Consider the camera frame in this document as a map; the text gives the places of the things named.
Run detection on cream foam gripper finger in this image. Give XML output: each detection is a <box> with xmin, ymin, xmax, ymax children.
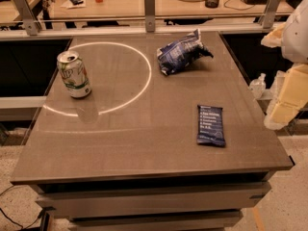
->
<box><xmin>264</xmin><ymin>64</ymin><xmax>308</xmax><ymax>130</ymax></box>
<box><xmin>261</xmin><ymin>23</ymin><xmax>285</xmax><ymax>48</ymax></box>

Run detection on blue chip bag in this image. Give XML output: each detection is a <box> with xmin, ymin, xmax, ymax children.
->
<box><xmin>157</xmin><ymin>29</ymin><xmax>214</xmax><ymax>76</ymax></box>

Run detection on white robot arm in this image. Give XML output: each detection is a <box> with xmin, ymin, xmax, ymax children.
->
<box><xmin>261</xmin><ymin>0</ymin><xmax>308</xmax><ymax>130</ymax></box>

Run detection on blue rxbar blueberry bar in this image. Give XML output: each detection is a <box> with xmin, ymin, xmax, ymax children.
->
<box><xmin>196</xmin><ymin>105</ymin><xmax>226</xmax><ymax>147</ymax></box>

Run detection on clear sanitizer bottle left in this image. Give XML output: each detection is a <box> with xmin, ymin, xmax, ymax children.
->
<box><xmin>249</xmin><ymin>73</ymin><xmax>266</xmax><ymax>99</ymax></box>

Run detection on black mesh pen cup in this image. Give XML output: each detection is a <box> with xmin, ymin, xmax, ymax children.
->
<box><xmin>205</xmin><ymin>0</ymin><xmax>219</xmax><ymax>9</ymax></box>

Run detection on green white soda can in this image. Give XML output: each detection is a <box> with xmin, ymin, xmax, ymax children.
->
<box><xmin>57</xmin><ymin>50</ymin><xmax>91</xmax><ymax>98</ymax></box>

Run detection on grey metal bracket right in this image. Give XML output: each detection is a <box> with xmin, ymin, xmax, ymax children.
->
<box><xmin>259</xmin><ymin>0</ymin><xmax>281</xmax><ymax>29</ymax></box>

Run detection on grey metal bracket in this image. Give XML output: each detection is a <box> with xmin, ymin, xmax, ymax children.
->
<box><xmin>259</xmin><ymin>0</ymin><xmax>281</xmax><ymax>29</ymax></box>
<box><xmin>144</xmin><ymin>0</ymin><xmax>155</xmax><ymax>33</ymax></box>
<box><xmin>13</xmin><ymin>0</ymin><xmax>41</xmax><ymax>36</ymax></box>

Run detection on grey metal bracket centre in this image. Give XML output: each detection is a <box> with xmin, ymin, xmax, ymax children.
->
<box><xmin>144</xmin><ymin>0</ymin><xmax>155</xmax><ymax>33</ymax></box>

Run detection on grey metal bracket left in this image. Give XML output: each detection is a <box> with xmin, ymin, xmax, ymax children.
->
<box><xmin>13</xmin><ymin>0</ymin><xmax>41</xmax><ymax>36</ymax></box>

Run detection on black floor cable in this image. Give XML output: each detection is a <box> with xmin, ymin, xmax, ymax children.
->
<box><xmin>0</xmin><ymin>185</ymin><xmax>46</xmax><ymax>231</ymax></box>

